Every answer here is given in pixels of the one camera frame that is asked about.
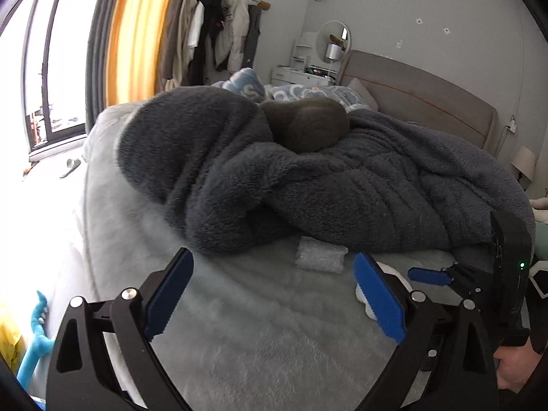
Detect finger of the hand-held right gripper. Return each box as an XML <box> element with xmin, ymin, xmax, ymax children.
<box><xmin>408</xmin><ymin>265</ymin><xmax>461</xmax><ymax>288</ymax></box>

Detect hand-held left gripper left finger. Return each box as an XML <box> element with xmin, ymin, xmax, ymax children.
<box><xmin>45</xmin><ymin>247</ymin><xmax>195</xmax><ymax>411</ymax></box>

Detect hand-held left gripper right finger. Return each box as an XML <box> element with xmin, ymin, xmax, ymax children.
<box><xmin>353</xmin><ymin>252</ymin><xmax>499</xmax><ymax>411</ymax></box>

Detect white sock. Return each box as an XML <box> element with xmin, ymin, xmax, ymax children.
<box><xmin>355</xmin><ymin>264</ymin><xmax>412</xmax><ymax>321</ymax></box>

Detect bubble wrap roll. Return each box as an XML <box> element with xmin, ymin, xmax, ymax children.
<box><xmin>295</xmin><ymin>236</ymin><xmax>348</xmax><ymax>273</ymax></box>

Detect person's right hand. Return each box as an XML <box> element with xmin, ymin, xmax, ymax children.
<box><xmin>492</xmin><ymin>336</ymin><xmax>544</xmax><ymax>392</ymax></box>

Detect pale green cushion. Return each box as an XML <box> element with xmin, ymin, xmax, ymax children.
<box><xmin>533</xmin><ymin>218</ymin><xmax>548</xmax><ymax>262</ymax></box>

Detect beige bedside lampshade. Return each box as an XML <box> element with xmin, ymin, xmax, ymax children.
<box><xmin>511</xmin><ymin>146</ymin><xmax>536</xmax><ymax>180</ymax></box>

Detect dark grey fleece blanket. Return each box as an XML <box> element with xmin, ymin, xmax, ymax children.
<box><xmin>116</xmin><ymin>86</ymin><xmax>536</xmax><ymax>258</ymax></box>

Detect blue plush toy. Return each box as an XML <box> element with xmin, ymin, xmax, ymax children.
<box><xmin>17</xmin><ymin>290</ymin><xmax>58</xmax><ymax>388</ymax></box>

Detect grey slipper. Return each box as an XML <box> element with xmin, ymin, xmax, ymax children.
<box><xmin>60</xmin><ymin>158</ymin><xmax>82</xmax><ymax>179</ymax></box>

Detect yellow plastic bag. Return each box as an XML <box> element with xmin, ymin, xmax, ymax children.
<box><xmin>0</xmin><ymin>304</ymin><xmax>22</xmax><ymax>377</ymax></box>

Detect beige upholstered headboard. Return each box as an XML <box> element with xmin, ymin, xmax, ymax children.
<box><xmin>340</xmin><ymin>49</ymin><xmax>499</xmax><ymax>159</ymax></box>

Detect brown pillow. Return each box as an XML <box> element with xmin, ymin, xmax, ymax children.
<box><xmin>259</xmin><ymin>98</ymin><xmax>351</xmax><ymax>153</ymax></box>

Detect beige pillow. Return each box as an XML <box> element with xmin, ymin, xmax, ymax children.
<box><xmin>347</xmin><ymin>78</ymin><xmax>379</xmax><ymax>112</ymax></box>

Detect black framed window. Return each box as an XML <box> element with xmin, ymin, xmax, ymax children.
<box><xmin>23</xmin><ymin>0</ymin><xmax>92</xmax><ymax>155</ymax></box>

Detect blue patterned quilt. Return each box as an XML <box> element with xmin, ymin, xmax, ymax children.
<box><xmin>210</xmin><ymin>67</ymin><xmax>371</xmax><ymax>114</ymax></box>

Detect white vanity table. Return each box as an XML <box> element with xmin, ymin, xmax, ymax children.
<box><xmin>272</xmin><ymin>65</ymin><xmax>339</xmax><ymax>87</ymax></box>

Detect silver table lamp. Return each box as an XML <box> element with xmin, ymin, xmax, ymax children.
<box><xmin>324</xmin><ymin>43</ymin><xmax>345</xmax><ymax>80</ymax></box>

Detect white desktop organizer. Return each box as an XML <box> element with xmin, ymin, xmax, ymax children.
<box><xmin>292</xmin><ymin>34</ymin><xmax>320</xmax><ymax>69</ymax></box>

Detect beige hanging coat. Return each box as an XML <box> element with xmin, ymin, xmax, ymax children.
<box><xmin>171</xmin><ymin>0</ymin><xmax>198</xmax><ymax>87</ymax></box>

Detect grey curtain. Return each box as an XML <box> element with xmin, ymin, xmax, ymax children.
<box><xmin>86</xmin><ymin>0</ymin><xmax>125</xmax><ymax>125</ymax></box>

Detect round white mirror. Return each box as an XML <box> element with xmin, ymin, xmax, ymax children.
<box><xmin>316</xmin><ymin>20</ymin><xmax>351</xmax><ymax>63</ymax></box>

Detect yellow curtain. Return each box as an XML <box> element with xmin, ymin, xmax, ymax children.
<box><xmin>105</xmin><ymin>0</ymin><xmax>180</xmax><ymax>105</ymax></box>

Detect grey hanging pants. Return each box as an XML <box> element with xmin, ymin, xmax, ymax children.
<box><xmin>242</xmin><ymin>6</ymin><xmax>263</xmax><ymax>71</ymax></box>

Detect white hanging shirt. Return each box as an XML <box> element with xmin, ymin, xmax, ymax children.
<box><xmin>188</xmin><ymin>2</ymin><xmax>208</xmax><ymax>50</ymax></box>

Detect cream puffy hanging jacket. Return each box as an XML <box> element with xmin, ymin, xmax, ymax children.
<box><xmin>212</xmin><ymin>0</ymin><xmax>250</xmax><ymax>71</ymax></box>

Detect black hanging jacket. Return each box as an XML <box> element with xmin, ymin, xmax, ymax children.
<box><xmin>188</xmin><ymin>0</ymin><xmax>229</xmax><ymax>86</ymax></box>

